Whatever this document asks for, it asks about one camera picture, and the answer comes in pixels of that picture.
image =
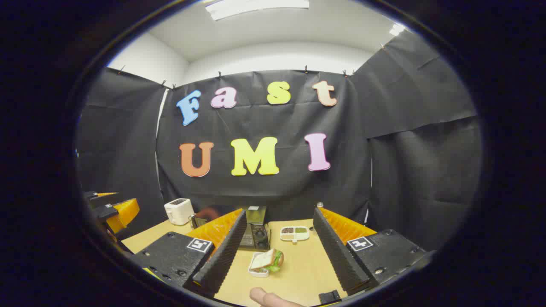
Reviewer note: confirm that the white plastic food tray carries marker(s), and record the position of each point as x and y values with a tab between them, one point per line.
258	273

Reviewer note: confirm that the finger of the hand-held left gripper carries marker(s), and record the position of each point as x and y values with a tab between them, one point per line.
123	213
96	195

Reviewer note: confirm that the long ceiling light panel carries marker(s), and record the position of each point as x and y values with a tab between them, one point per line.
256	7

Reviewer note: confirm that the white divided spice dish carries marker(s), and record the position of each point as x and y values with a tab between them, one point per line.
294	234

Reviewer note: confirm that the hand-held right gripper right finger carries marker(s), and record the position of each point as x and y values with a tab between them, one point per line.
337	251

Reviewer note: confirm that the white toaster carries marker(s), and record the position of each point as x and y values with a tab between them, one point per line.
178	211

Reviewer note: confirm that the black electric oven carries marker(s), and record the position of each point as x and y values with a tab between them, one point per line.
256	234

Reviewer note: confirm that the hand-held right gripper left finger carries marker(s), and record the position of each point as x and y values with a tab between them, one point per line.
222	260

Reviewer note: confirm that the small ceiling light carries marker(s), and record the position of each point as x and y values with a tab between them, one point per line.
396	29

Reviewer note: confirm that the lettuce sandwich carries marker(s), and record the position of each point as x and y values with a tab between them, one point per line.
266	258

